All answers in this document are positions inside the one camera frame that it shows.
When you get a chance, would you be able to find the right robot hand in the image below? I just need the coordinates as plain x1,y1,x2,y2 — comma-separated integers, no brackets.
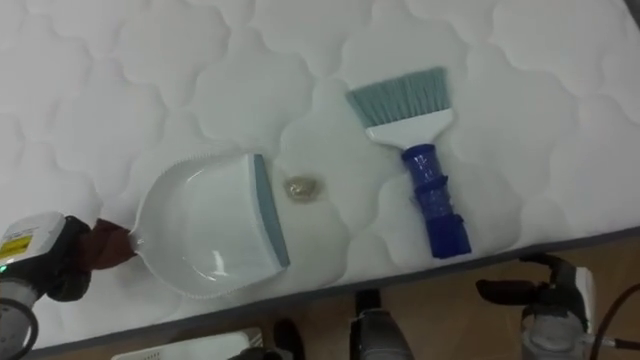
474,252,598,324

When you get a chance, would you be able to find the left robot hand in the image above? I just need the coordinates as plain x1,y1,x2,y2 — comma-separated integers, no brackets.
0,211,95,303

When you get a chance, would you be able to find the white dustpan with brown handle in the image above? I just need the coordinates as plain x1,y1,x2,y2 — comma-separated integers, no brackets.
81,152,293,301

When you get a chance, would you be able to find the white quilted bed mattress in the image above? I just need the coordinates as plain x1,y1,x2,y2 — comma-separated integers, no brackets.
0,0,640,360

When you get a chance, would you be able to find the small beige debris clump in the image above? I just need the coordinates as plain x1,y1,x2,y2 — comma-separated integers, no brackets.
282,174,322,204

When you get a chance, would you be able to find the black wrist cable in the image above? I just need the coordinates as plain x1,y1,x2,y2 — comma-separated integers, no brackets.
0,296,41,360
584,282,640,360

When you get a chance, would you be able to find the teal bristle brush blue handle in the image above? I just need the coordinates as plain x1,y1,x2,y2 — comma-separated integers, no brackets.
344,65,473,261

